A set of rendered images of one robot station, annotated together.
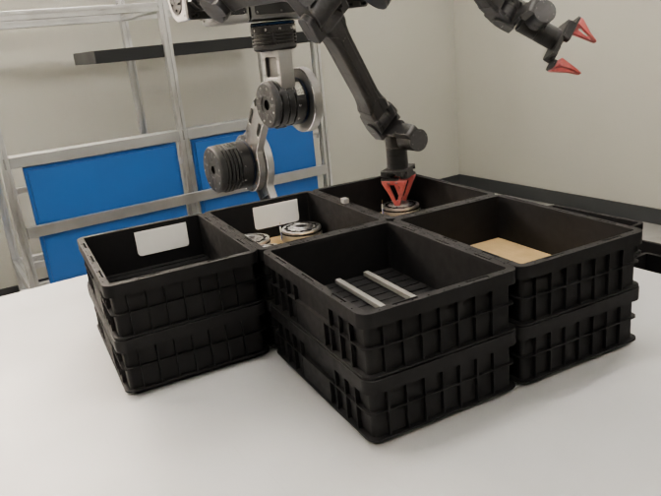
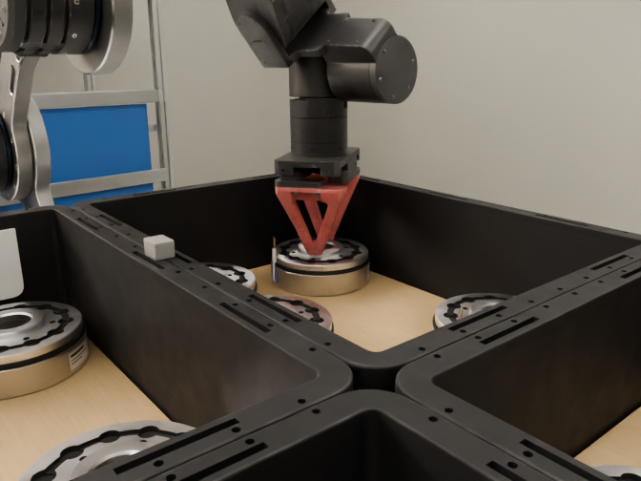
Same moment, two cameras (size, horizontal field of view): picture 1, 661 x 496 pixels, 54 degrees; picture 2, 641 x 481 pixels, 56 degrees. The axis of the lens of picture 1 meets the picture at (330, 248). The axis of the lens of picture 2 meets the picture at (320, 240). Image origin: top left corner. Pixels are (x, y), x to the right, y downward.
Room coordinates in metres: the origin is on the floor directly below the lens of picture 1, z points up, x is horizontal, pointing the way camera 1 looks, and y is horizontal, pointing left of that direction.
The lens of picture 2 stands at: (1.14, -0.06, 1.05)
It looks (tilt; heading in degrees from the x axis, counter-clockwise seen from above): 17 degrees down; 346
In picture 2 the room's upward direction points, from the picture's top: straight up
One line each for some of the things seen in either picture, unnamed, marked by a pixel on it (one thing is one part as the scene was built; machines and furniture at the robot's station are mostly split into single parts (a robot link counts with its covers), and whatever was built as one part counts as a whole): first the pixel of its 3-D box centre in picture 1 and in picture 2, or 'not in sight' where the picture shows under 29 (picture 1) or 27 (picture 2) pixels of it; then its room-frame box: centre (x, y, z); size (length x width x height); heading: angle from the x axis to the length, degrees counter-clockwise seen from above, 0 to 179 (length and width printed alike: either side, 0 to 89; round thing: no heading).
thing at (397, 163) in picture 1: (396, 160); (319, 135); (1.73, -0.20, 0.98); 0.10 x 0.07 x 0.07; 152
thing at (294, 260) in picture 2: (400, 205); (320, 252); (1.73, -0.20, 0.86); 0.10 x 0.10 x 0.01
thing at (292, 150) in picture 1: (260, 179); (66, 184); (3.54, 0.35, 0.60); 0.72 x 0.03 x 0.56; 121
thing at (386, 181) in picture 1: (397, 187); (317, 206); (1.72, -0.20, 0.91); 0.07 x 0.07 x 0.09; 62
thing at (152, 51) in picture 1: (199, 47); not in sight; (3.66, 0.59, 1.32); 1.20 x 0.45 x 0.06; 121
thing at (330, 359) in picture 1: (384, 343); not in sight; (1.11, -0.08, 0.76); 0.40 x 0.30 x 0.12; 25
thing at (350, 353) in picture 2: (397, 196); (335, 234); (1.60, -0.18, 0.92); 0.40 x 0.30 x 0.02; 25
